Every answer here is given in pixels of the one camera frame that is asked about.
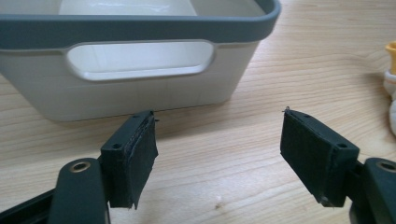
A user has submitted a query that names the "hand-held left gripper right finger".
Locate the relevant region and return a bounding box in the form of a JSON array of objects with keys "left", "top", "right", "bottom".
[{"left": 279, "top": 106, "right": 361, "bottom": 208}]

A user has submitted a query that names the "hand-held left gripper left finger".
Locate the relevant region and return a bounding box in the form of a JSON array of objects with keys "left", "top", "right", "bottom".
[{"left": 100, "top": 109, "right": 159, "bottom": 210}]

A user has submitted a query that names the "white plastic bin grey rim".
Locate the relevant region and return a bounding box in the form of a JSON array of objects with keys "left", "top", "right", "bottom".
[{"left": 0, "top": 0, "right": 282, "bottom": 122}]

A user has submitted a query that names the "white and yellow toy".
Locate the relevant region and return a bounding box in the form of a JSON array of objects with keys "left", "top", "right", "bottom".
[{"left": 382, "top": 40, "right": 396, "bottom": 136}]

